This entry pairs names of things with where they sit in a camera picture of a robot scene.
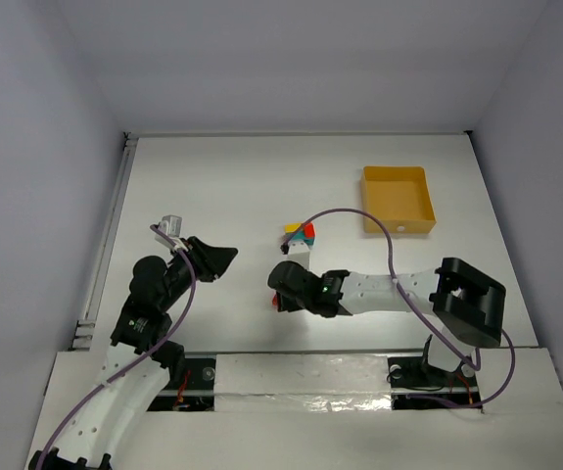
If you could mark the white foam base board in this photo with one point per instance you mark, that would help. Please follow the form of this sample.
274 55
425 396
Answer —
335 411

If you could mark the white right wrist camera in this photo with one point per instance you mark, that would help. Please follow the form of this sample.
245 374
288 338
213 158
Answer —
298 253

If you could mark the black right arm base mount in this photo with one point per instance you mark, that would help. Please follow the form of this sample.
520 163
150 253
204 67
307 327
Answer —
415 374

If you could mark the red wedge block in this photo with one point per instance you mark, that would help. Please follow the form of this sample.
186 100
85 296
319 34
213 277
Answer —
308 231

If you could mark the aluminium rail left edge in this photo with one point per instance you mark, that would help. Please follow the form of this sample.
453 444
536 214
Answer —
86 323

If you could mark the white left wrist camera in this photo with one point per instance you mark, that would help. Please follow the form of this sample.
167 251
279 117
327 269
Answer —
167 231

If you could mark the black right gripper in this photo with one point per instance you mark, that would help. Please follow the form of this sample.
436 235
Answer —
285 301

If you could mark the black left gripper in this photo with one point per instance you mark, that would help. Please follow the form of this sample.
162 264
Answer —
196 258

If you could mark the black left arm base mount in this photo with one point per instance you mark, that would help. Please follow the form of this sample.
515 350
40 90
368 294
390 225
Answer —
198 374

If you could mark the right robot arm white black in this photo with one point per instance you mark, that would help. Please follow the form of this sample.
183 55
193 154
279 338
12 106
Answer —
462 306

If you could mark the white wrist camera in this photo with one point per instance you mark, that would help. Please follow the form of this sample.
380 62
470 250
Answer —
167 231
298 253

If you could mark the teal arch block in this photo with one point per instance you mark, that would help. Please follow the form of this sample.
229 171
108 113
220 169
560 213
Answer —
301 237

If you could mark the yellow arch block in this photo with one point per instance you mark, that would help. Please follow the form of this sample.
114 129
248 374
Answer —
290 228

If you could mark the yellow plastic tray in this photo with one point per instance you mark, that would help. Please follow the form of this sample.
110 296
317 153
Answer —
398 196

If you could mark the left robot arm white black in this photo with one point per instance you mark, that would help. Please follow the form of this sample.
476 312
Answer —
140 361

